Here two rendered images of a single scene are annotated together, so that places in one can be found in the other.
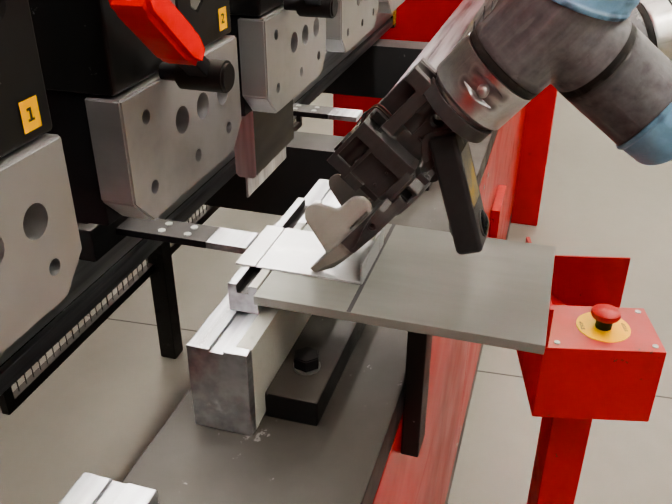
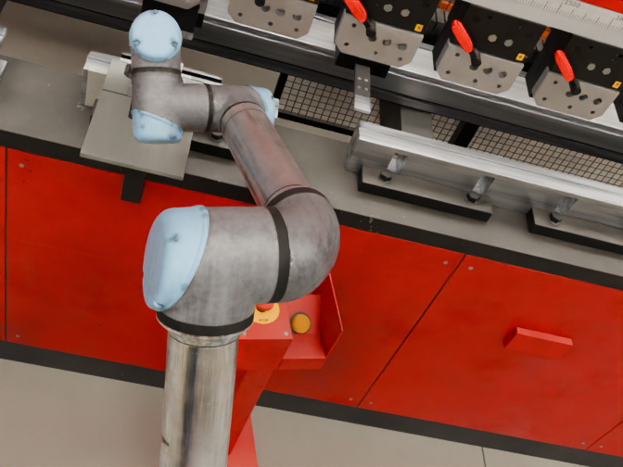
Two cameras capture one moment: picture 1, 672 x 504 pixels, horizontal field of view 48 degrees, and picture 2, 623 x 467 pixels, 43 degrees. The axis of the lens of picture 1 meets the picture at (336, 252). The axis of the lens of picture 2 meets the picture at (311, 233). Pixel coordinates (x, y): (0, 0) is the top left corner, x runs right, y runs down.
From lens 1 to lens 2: 137 cm
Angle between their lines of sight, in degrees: 47
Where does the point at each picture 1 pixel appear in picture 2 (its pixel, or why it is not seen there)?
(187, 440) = (75, 83)
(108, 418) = not seen: hidden behind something
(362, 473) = (58, 140)
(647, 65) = (138, 85)
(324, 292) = (118, 82)
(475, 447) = (385, 440)
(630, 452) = not seen: outside the picture
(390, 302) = (112, 104)
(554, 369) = not seen: hidden behind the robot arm
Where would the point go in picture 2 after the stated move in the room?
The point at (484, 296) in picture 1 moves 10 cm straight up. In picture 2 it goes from (122, 138) to (129, 96)
